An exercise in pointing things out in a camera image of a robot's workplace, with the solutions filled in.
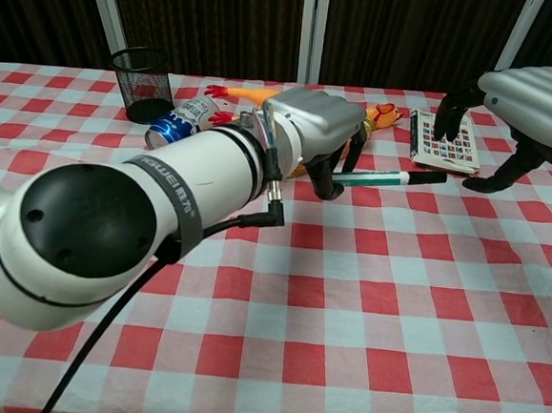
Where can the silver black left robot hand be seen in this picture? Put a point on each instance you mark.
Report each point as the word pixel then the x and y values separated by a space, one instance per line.
pixel 321 119

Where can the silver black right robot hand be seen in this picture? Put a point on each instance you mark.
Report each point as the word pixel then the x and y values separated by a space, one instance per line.
pixel 542 103

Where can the green white marker body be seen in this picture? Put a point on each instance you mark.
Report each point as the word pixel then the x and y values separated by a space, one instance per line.
pixel 374 178

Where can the black marker cap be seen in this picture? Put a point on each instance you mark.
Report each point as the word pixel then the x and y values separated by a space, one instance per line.
pixel 426 177

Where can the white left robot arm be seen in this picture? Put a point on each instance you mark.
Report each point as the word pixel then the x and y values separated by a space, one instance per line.
pixel 109 260

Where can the gold cracker package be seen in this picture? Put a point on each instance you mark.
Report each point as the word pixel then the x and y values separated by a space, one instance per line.
pixel 299 171

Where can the yellow rubber chicken toy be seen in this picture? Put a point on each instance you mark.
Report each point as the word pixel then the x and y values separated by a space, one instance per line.
pixel 246 94

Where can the blue white beer can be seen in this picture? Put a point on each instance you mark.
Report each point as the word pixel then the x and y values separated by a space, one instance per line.
pixel 177 122

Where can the black mesh pen holder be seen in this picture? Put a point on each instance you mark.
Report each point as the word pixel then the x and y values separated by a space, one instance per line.
pixel 142 86

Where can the red white checkered tablecloth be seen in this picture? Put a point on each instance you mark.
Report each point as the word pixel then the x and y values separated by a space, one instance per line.
pixel 344 317

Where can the white metal frame post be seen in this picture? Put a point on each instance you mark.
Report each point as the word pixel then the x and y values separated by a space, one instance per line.
pixel 521 30
pixel 105 6
pixel 307 27

